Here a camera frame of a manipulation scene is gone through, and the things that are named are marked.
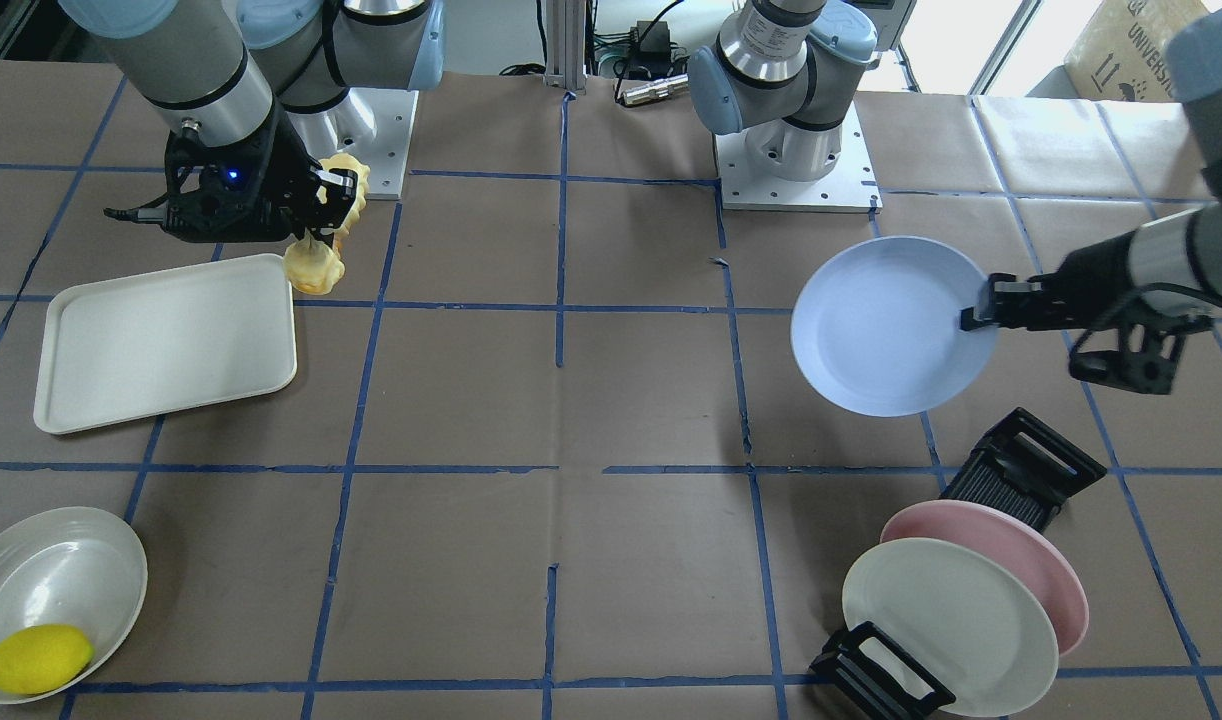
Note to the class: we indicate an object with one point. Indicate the aluminium frame post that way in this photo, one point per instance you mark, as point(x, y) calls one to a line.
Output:
point(566, 26)

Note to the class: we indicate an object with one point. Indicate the cardboard box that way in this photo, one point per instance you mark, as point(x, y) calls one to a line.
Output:
point(1121, 53)

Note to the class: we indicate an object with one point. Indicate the white oval bowl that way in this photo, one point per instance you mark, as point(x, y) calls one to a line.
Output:
point(77, 566)

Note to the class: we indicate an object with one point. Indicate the black dish rack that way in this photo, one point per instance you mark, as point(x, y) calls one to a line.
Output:
point(1021, 467)

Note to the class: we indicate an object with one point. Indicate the yellow lemon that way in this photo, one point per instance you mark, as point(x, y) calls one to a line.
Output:
point(42, 658)

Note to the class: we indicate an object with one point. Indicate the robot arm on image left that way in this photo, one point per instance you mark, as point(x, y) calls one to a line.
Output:
point(229, 86)

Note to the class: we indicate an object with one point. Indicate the black power adapter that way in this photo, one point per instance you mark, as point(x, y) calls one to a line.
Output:
point(650, 40)

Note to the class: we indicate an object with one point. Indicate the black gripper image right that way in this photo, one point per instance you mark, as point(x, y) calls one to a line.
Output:
point(1089, 273)

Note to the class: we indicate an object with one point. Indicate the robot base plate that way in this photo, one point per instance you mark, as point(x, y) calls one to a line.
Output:
point(779, 167)
point(374, 126)

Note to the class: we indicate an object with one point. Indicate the blue plate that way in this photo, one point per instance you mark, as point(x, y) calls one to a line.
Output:
point(876, 329)

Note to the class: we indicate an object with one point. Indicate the pink plate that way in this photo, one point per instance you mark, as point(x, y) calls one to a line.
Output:
point(1020, 549)

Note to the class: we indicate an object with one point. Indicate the white round plate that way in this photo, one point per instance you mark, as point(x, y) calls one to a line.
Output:
point(976, 628)

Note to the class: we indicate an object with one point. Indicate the white rectangular tray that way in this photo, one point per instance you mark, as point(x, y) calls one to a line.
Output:
point(163, 342)

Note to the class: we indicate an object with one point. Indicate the silver metal cylinder connector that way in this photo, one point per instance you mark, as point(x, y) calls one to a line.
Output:
point(657, 90)

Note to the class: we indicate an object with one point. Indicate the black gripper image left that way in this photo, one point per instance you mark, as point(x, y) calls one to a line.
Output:
point(289, 166)

